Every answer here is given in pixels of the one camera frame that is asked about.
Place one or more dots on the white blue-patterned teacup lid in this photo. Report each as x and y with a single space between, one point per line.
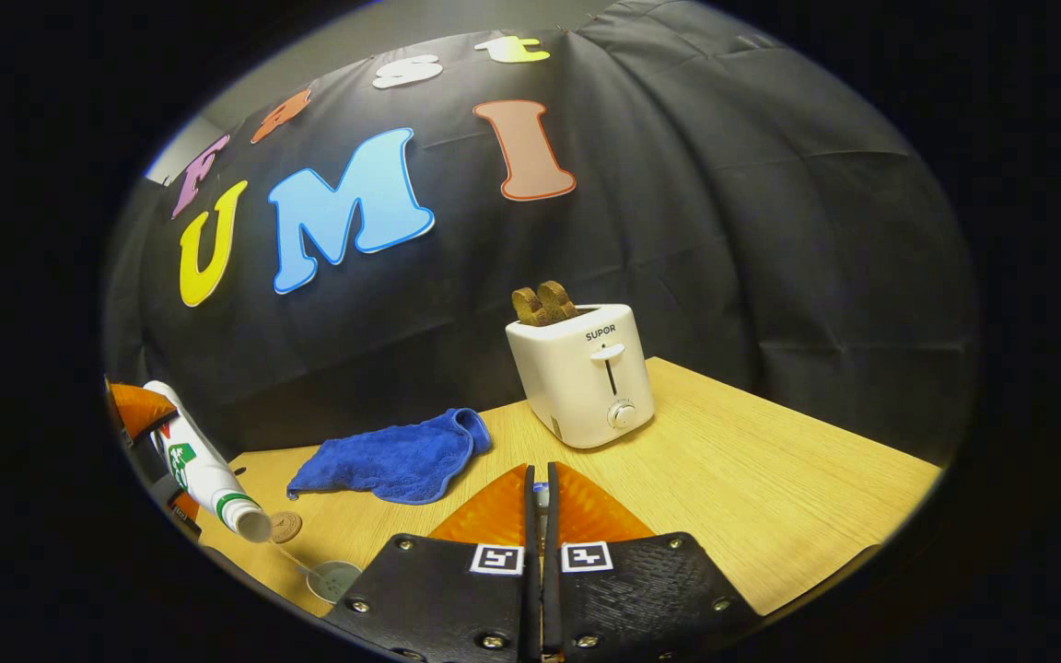
542 498

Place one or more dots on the white toaster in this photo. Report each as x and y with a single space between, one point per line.
581 382

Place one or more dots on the blue towel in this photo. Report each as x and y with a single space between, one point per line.
392 456

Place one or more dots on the round brown coaster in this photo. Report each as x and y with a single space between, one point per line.
289 527

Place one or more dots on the brown bread slice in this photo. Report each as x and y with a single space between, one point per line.
558 301
527 307

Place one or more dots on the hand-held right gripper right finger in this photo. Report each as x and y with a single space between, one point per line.
632 603

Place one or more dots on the black backdrop cloth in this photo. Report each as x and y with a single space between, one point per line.
724 276

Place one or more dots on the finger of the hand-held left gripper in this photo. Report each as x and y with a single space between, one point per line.
139 405
179 511

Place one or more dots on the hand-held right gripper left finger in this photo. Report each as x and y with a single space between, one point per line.
457 608

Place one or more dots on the white green-label water bottle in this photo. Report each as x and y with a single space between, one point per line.
204 470

